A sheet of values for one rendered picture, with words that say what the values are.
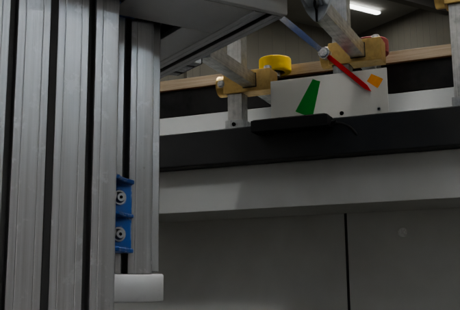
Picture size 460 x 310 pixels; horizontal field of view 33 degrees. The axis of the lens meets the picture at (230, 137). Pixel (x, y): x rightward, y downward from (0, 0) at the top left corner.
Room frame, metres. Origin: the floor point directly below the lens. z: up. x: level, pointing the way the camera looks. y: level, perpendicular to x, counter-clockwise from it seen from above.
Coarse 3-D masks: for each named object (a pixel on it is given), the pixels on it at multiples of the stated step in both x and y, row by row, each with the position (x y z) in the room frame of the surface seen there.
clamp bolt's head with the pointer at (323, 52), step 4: (320, 52) 1.60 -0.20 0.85; (324, 52) 1.59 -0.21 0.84; (324, 56) 1.60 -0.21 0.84; (332, 60) 1.60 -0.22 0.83; (336, 60) 1.60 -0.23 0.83; (336, 64) 1.60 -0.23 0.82; (340, 64) 1.59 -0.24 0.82; (340, 68) 1.59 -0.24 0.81; (344, 68) 1.59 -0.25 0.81; (344, 72) 1.59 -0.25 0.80; (348, 72) 1.59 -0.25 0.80; (352, 76) 1.59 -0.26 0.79; (356, 76) 1.58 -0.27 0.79; (356, 80) 1.58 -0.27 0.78; (360, 80) 1.58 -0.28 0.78; (360, 84) 1.58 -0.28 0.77; (364, 84) 1.57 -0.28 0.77; (364, 88) 1.58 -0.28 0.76; (368, 88) 1.57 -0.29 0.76
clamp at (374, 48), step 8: (368, 40) 1.57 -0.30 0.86; (376, 40) 1.57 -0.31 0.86; (328, 48) 1.61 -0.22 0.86; (336, 48) 1.60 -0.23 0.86; (368, 48) 1.57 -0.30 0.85; (376, 48) 1.57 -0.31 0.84; (384, 48) 1.60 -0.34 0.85; (336, 56) 1.60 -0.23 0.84; (344, 56) 1.60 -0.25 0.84; (368, 56) 1.57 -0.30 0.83; (376, 56) 1.57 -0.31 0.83; (384, 56) 1.60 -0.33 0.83; (328, 64) 1.62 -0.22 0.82; (352, 64) 1.61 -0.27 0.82; (360, 64) 1.61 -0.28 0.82; (368, 64) 1.61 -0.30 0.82; (376, 64) 1.61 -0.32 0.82; (384, 64) 1.61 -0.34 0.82
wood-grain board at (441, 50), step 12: (420, 48) 1.74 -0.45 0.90; (432, 48) 1.73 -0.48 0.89; (444, 48) 1.72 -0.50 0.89; (396, 60) 1.76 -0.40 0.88; (408, 60) 1.75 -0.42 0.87; (420, 60) 1.75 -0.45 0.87; (300, 72) 1.86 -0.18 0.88; (312, 72) 1.85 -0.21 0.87; (324, 72) 1.84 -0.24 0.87; (168, 84) 2.00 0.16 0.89; (180, 84) 1.99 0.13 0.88; (192, 84) 1.98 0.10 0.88; (204, 84) 1.96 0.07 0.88
